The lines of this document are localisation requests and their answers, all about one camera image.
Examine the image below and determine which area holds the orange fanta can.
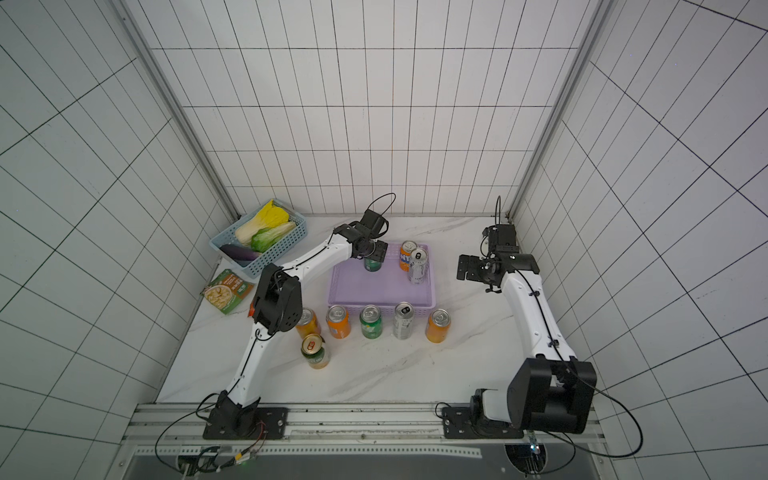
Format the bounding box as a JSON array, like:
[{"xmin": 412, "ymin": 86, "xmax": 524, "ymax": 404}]
[
  {"xmin": 399, "ymin": 240, "xmax": 418, "ymax": 272},
  {"xmin": 326, "ymin": 305, "xmax": 351, "ymax": 339}
]

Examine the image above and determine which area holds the white monster can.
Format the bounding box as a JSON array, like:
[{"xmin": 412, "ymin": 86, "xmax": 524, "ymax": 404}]
[
  {"xmin": 393, "ymin": 302, "xmax": 415, "ymax": 340},
  {"xmin": 408, "ymin": 247, "xmax": 428, "ymax": 284}
]

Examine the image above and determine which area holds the orange Schweppes can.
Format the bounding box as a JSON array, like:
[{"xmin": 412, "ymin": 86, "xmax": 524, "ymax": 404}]
[{"xmin": 425, "ymin": 309, "xmax": 451, "ymax": 343}]

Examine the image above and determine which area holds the green Sprite can small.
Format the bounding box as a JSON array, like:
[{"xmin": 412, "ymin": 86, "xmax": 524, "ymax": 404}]
[{"xmin": 359, "ymin": 305, "xmax": 383, "ymax": 339}]

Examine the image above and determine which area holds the orange Fanta can front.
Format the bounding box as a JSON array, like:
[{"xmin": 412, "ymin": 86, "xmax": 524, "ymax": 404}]
[{"xmin": 326, "ymin": 305, "xmax": 351, "ymax": 339}]

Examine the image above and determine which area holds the white Monster can front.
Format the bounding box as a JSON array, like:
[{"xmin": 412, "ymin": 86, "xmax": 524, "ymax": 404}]
[{"xmin": 393, "ymin": 302, "xmax": 415, "ymax": 340}]

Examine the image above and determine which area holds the gold top green can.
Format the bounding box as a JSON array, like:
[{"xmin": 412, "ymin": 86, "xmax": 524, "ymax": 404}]
[{"xmin": 301, "ymin": 334, "xmax": 330, "ymax": 369}]

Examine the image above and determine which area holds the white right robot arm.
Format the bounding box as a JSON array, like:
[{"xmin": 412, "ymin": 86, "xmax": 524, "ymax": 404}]
[{"xmin": 457, "ymin": 253, "xmax": 597, "ymax": 436}]

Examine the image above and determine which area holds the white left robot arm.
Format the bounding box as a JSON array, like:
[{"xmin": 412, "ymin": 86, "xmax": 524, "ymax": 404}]
[{"xmin": 224, "ymin": 211, "xmax": 389, "ymax": 407}]

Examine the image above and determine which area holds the purple perforated plastic basket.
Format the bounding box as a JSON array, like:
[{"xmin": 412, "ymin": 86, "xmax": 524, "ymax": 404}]
[{"xmin": 327, "ymin": 243, "xmax": 437, "ymax": 316}]

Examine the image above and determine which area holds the blue perforated plastic basket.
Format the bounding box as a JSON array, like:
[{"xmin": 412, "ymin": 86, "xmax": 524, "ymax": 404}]
[{"xmin": 209, "ymin": 199, "xmax": 307, "ymax": 279}]

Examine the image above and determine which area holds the yellow toy cabbage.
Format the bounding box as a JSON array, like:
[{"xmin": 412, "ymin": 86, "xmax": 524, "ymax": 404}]
[{"xmin": 235, "ymin": 200, "xmax": 290, "ymax": 244}]

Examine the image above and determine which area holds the green toy lettuce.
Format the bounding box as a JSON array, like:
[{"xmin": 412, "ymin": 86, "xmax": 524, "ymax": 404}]
[{"xmin": 250, "ymin": 221, "xmax": 296, "ymax": 253}]

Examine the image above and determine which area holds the purple toy eggplant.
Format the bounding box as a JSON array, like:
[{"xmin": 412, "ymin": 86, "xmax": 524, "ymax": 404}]
[{"xmin": 219, "ymin": 244, "xmax": 260, "ymax": 263}]

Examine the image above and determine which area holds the green food packet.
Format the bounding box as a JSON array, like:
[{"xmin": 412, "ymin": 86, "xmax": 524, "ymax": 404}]
[{"xmin": 201, "ymin": 269, "xmax": 254, "ymax": 315}]

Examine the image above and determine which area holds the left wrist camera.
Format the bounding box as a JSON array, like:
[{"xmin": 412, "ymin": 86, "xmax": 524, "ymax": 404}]
[{"xmin": 358, "ymin": 208, "xmax": 389, "ymax": 239}]

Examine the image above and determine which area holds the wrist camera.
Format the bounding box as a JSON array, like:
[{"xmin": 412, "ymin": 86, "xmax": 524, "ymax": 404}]
[
  {"xmin": 358, "ymin": 208, "xmax": 389, "ymax": 239},
  {"xmin": 482, "ymin": 224, "xmax": 520, "ymax": 257}
]

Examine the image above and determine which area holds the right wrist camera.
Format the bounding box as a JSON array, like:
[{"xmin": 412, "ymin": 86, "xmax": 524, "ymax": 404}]
[{"xmin": 482, "ymin": 224, "xmax": 520, "ymax": 257}]

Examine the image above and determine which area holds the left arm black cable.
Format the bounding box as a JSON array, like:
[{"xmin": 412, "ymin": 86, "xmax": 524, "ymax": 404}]
[{"xmin": 367, "ymin": 192, "xmax": 398, "ymax": 220}]

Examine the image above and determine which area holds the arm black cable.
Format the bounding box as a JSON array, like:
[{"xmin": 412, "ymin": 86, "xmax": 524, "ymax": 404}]
[
  {"xmin": 563, "ymin": 365, "xmax": 645, "ymax": 460},
  {"xmin": 367, "ymin": 192, "xmax": 398, "ymax": 220}
]

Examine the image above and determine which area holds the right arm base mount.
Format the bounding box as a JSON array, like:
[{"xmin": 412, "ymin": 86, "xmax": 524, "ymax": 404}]
[{"xmin": 433, "ymin": 389, "xmax": 523, "ymax": 440}]

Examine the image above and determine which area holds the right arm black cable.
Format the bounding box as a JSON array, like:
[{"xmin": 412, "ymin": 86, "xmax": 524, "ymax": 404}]
[{"xmin": 563, "ymin": 365, "xmax": 645, "ymax": 460}]

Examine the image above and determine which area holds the aluminium rail frame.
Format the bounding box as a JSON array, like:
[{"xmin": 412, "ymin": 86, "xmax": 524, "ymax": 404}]
[{"xmin": 128, "ymin": 401, "xmax": 607, "ymax": 460}]

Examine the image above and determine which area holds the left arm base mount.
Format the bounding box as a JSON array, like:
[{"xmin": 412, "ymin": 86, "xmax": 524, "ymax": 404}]
[{"xmin": 203, "ymin": 391, "xmax": 289, "ymax": 441}]

